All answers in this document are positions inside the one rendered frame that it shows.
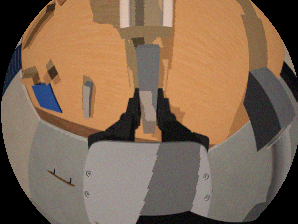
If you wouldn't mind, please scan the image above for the brown flat board with grey clip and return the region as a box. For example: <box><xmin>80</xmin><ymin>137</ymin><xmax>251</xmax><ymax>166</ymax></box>
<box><xmin>57</xmin><ymin>0</ymin><xmax>66</xmax><ymax>6</ymax></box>

